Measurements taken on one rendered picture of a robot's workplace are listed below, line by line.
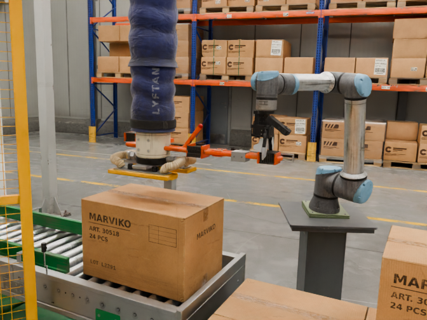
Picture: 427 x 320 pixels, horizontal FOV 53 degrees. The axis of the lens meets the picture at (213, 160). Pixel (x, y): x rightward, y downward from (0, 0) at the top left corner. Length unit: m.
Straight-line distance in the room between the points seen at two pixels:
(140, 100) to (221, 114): 8.85
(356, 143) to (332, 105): 7.86
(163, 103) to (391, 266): 1.18
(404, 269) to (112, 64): 9.66
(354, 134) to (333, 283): 0.95
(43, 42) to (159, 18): 3.02
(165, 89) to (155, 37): 0.24
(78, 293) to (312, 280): 1.40
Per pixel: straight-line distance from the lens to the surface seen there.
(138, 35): 2.03
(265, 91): 1.83
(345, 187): 2.56
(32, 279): 2.24
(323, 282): 2.82
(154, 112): 2.01
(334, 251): 2.75
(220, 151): 1.93
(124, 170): 2.10
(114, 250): 2.17
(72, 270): 2.43
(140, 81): 2.03
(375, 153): 8.98
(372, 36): 10.32
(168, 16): 2.05
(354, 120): 2.42
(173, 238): 1.94
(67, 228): 2.95
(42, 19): 4.96
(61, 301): 2.29
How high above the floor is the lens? 1.53
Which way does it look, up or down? 10 degrees down
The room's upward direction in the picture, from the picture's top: 2 degrees clockwise
